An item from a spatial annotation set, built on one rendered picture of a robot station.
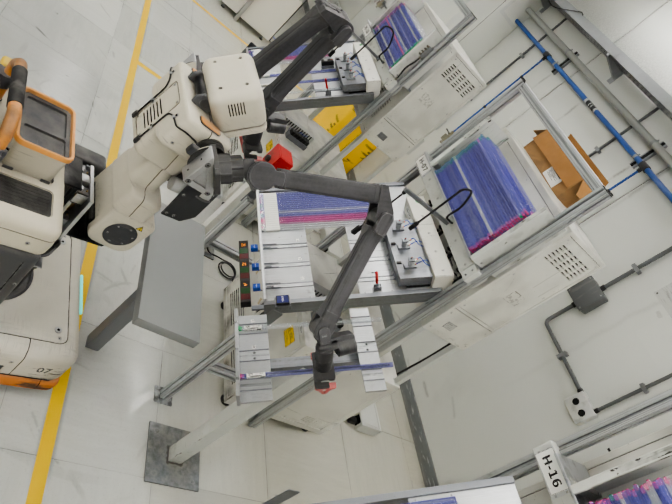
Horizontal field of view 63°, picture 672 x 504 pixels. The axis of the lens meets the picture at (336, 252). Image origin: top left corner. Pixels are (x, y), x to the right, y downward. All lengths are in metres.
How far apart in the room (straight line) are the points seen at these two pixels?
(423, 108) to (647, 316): 1.72
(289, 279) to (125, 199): 0.77
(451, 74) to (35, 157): 2.36
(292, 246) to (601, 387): 1.94
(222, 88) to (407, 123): 2.03
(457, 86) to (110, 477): 2.64
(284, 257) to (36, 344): 0.95
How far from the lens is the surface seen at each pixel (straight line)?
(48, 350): 2.09
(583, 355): 3.52
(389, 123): 3.42
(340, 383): 2.67
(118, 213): 1.80
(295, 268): 2.26
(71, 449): 2.31
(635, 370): 3.40
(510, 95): 2.62
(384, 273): 2.27
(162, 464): 2.46
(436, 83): 3.36
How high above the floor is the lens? 1.93
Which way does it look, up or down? 25 degrees down
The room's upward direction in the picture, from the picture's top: 52 degrees clockwise
